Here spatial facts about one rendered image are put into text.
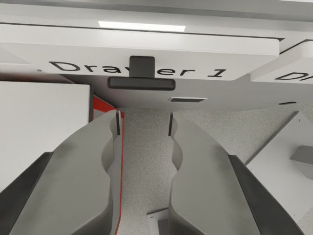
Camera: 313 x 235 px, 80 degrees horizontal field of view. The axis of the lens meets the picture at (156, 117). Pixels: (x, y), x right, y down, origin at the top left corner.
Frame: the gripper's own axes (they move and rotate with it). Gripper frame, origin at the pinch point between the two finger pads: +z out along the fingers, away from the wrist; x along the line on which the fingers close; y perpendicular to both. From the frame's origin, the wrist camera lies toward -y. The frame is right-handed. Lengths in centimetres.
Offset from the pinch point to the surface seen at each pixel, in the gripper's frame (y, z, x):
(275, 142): 62, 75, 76
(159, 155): 71, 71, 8
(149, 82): 1.3, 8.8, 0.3
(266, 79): 3.6, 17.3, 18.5
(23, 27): -3.4, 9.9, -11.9
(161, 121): 55, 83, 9
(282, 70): 0.8, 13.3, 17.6
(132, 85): 1.6, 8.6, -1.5
